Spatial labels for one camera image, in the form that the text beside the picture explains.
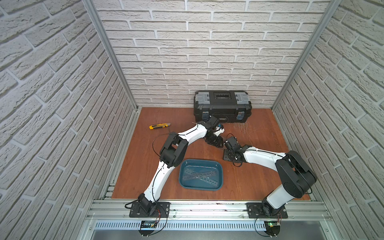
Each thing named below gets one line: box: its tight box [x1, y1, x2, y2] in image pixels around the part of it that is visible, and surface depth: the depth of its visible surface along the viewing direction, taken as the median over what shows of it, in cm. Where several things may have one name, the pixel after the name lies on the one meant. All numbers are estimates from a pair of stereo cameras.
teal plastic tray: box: [179, 159, 224, 191], surface depth 87 cm
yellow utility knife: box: [149, 123, 171, 130], surface depth 109 cm
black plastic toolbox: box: [193, 90, 252, 123], surface depth 102 cm
